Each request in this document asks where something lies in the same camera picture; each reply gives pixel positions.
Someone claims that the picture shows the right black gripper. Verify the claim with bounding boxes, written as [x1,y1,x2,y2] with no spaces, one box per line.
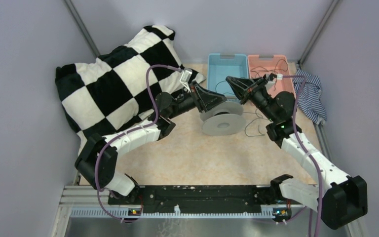
[226,77,277,122]

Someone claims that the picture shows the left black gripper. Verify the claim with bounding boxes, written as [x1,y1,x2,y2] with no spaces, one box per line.
[167,80,227,119]

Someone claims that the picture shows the translucent white cable spool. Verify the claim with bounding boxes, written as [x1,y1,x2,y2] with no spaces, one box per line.
[200,101,246,136]

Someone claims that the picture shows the thin black cable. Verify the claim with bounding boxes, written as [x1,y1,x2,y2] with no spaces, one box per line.
[215,80,273,138]
[250,59,289,91]

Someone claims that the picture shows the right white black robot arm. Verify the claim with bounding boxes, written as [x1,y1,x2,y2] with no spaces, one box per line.
[226,76,368,230]

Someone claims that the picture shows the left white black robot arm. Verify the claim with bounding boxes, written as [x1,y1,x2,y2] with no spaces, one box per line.
[75,81,227,204]

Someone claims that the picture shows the pink plastic bin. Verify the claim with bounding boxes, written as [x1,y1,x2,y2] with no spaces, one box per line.
[247,55,296,97]

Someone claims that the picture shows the blue plastic bin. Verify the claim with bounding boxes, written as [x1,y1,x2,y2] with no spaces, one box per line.
[207,53,249,102]

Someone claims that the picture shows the blue white striped cloth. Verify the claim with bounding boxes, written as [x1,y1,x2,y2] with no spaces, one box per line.
[296,69,327,125]

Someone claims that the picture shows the black white checkered pillow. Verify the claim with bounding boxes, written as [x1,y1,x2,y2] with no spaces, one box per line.
[54,24,206,170]

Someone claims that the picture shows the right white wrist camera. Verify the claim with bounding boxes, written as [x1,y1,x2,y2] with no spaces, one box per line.
[264,73,283,90]

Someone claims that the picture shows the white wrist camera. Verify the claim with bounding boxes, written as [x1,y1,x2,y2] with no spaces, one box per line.
[264,73,283,90]
[179,68,193,92]

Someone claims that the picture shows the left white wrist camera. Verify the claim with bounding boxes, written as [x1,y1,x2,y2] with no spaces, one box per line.
[179,68,193,92]

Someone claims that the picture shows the thin black cable in bin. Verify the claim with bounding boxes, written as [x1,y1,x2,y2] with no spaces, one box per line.
[250,59,289,91]

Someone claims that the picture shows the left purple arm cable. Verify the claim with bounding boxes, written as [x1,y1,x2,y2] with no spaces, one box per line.
[94,64,184,224]

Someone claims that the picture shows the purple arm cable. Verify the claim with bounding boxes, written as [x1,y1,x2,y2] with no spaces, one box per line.
[281,74,324,237]
[94,64,184,224]

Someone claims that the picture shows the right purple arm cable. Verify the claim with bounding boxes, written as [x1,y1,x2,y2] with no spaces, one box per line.
[281,74,324,237]

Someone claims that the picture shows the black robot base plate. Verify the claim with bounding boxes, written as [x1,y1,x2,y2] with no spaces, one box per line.
[108,185,288,214]

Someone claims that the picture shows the right corner metal post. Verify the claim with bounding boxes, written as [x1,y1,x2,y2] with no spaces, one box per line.
[297,0,342,68]

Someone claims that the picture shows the corner metal post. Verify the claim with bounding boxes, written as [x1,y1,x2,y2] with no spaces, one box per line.
[297,0,342,68]
[62,0,100,57]

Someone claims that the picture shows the left corner metal post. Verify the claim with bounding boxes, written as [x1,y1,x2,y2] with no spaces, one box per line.
[62,0,100,57]

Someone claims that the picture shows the aluminium frame rail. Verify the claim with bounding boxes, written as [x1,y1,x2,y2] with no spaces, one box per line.
[50,185,367,237]

